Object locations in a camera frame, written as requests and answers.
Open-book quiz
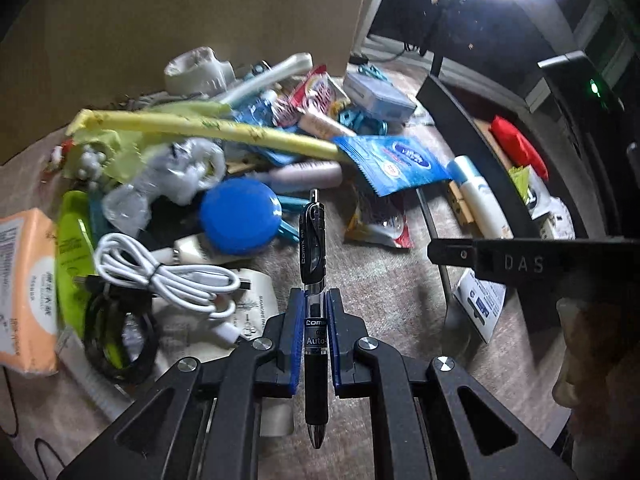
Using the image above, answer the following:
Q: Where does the white blue lotion bottle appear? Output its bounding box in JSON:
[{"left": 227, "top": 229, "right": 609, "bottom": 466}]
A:
[{"left": 447, "top": 156, "right": 513, "bottom": 240}]

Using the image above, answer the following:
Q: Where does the clear plastic lidded box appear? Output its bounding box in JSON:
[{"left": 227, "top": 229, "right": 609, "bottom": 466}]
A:
[{"left": 342, "top": 72, "right": 416, "bottom": 122}]

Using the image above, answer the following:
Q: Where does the red pouch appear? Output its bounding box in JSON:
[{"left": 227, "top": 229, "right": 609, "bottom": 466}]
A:
[{"left": 489, "top": 116, "right": 549, "bottom": 181}]

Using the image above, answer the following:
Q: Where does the long yellow wrapped tube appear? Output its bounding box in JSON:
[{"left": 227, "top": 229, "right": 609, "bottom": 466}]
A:
[{"left": 66, "top": 110, "right": 349, "bottom": 164}]

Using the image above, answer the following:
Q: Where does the pink cosmetic tube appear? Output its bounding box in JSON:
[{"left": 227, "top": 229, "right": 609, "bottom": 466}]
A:
[{"left": 253, "top": 160, "right": 343, "bottom": 194}]

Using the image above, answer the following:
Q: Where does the yellow green packet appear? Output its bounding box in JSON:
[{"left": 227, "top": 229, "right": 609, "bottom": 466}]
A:
[{"left": 508, "top": 166, "right": 529, "bottom": 203}]

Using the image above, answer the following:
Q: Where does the teal plastic clip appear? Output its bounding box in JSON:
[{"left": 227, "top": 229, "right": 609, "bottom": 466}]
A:
[{"left": 338, "top": 107, "right": 388, "bottom": 136}]

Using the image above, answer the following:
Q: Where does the white leaflet card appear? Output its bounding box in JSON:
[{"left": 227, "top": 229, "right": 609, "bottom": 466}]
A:
[{"left": 454, "top": 269, "right": 506, "bottom": 344}]

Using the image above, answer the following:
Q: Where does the crumpled clear plastic bag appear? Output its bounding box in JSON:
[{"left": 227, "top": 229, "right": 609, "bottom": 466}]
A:
[{"left": 102, "top": 138, "right": 227, "bottom": 237}]

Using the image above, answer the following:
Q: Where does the orange tissue pack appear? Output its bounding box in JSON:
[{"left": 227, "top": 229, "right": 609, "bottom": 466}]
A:
[{"left": 0, "top": 208, "right": 58, "bottom": 376}]

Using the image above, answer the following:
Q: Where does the white printed paper bag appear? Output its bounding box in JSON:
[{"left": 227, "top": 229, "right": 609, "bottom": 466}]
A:
[{"left": 525, "top": 181, "right": 576, "bottom": 240}]

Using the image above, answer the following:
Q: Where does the black storage tray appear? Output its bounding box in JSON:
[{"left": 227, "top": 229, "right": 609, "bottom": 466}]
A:
[{"left": 415, "top": 72, "right": 601, "bottom": 356}]

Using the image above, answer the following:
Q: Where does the white usb cable bundle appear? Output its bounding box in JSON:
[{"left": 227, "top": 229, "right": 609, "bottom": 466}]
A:
[{"left": 93, "top": 232, "right": 252, "bottom": 347}]

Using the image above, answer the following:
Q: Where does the white bead cluster toy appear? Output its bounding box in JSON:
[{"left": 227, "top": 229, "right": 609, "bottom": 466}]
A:
[{"left": 75, "top": 145, "right": 111, "bottom": 191}]

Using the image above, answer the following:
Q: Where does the coffee mate sachet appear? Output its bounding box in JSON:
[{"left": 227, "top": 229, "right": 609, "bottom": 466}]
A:
[{"left": 288, "top": 64, "right": 350, "bottom": 119}]

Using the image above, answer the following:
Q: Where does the small white cream tube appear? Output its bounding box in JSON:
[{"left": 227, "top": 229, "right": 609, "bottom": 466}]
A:
[{"left": 151, "top": 234, "right": 247, "bottom": 266}]

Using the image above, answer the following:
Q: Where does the black pen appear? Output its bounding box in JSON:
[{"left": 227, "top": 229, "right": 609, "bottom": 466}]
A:
[{"left": 299, "top": 188, "right": 329, "bottom": 450}]

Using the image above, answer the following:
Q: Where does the black cable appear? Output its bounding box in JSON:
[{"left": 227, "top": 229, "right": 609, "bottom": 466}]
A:
[{"left": 81, "top": 278, "right": 161, "bottom": 386}]

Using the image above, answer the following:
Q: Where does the white curved strap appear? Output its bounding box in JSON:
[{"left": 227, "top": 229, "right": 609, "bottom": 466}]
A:
[{"left": 217, "top": 52, "right": 315, "bottom": 108}]

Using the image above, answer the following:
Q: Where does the green lotion tube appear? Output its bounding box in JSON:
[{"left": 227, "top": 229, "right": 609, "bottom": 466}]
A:
[{"left": 55, "top": 191, "right": 94, "bottom": 340}]

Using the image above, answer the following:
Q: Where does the blue wet wipes pack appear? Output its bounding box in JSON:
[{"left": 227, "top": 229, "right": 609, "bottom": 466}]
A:
[{"left": 333, "top": 136, "right": 450, "bottom": 197}]

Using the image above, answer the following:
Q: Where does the blue round lid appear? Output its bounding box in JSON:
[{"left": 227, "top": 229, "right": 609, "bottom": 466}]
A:
[{"left": 200, "top": 178, "right": 282, "bottom": 256}]

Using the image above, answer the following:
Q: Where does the snack sachet red yellow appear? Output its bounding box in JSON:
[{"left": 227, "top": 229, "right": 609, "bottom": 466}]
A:
[{"left": 344, "top": 183, "right": 412, "bottom": 249}]

